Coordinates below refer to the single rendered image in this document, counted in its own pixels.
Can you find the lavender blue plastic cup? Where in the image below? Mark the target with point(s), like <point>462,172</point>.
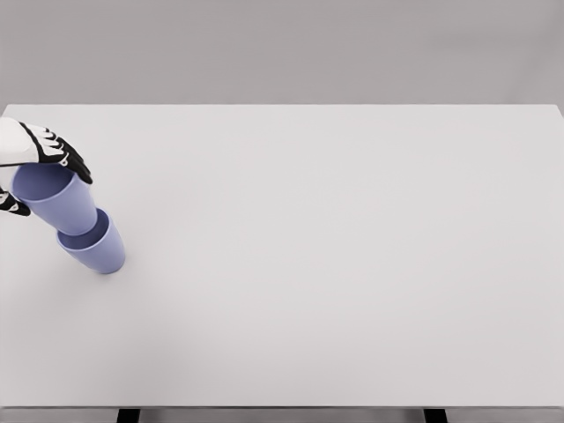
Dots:
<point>70,208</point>
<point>103,253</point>

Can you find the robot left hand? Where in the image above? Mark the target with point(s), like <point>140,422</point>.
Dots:
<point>20,147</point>

